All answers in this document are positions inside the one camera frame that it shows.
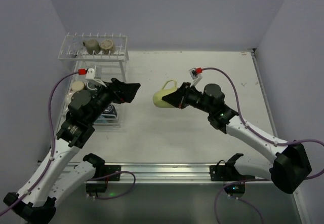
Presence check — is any yellow green mug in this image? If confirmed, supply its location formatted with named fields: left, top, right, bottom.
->
left=152, top=80, right=178, bottom=108

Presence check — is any speckled beige bowl cup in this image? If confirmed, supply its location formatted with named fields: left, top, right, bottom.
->
left=100, top=40, right=116, bottom=55

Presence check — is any olive green mug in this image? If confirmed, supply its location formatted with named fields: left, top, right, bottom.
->
left=83, top=39, right=101, bottom=55

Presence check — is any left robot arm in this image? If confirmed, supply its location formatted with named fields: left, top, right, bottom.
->
left=4, top=78, right=141, bottom=223

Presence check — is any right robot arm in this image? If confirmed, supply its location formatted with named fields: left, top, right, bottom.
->
left=162, top=82, right=312, bottom=194

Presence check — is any dark green mug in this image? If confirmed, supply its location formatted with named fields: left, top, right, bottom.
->
left=86, top=81, right=97, bottom=93

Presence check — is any navy patterned cup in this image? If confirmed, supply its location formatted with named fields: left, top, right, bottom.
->
left=102, top=104, right=117, bottom=119

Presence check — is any light blue mug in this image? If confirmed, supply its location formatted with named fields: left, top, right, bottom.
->
left=95, top=116, right=118, bottom=124

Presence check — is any cream white cup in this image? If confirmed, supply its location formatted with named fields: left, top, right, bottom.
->
left=66, top=81, right=86, bottom=112

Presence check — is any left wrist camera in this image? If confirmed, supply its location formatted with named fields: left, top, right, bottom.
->
left=85, top=65, right=106, bottom=87

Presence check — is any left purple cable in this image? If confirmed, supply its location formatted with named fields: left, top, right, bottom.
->
left=0, top=68, right=88, bottom=217

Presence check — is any white wire dish rack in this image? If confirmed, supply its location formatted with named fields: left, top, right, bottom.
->
left=58, top=33, right=129, bottom=130

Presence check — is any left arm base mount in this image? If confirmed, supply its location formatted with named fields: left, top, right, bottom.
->
left=85, top=165, right=122, bottom=194

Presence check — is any aluminium mounting rail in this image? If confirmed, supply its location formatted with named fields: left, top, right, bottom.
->
left=32, top=161, right=279, bottom=184

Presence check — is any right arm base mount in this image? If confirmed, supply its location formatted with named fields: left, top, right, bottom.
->
left=209, top=153, right=255, bottom=198

